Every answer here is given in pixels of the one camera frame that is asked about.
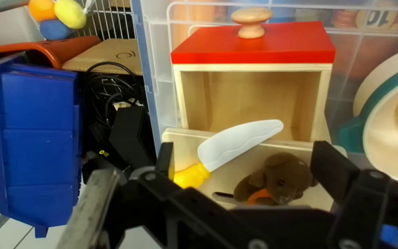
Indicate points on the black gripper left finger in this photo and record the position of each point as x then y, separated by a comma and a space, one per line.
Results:
153, 216

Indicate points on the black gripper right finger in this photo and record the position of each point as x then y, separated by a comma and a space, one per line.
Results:
370, 208

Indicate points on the dark brown teddy toy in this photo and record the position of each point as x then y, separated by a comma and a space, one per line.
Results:
282, 177

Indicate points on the large clear lidded plastic container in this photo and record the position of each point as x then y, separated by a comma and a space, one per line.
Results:
346, 60

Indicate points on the red-front wooden drawer with knob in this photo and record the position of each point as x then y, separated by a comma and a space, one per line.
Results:
255, 46

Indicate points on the multicolour plush ball toy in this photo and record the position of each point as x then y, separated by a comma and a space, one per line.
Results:
70, 14

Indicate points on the grey plastic container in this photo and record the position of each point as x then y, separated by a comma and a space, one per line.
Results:
1, 25

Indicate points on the cream bowl with teal rim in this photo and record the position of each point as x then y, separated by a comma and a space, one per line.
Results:
383, 133

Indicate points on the black power adapter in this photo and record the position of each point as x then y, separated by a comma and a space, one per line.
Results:
130, 133

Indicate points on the blue plastic bin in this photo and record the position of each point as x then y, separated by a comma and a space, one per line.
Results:
38, 139

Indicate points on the wooden board with circle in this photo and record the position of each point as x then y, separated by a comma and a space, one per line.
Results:
107, 56

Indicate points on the terracotta orange dish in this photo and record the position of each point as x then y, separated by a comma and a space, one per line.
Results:
56, 49

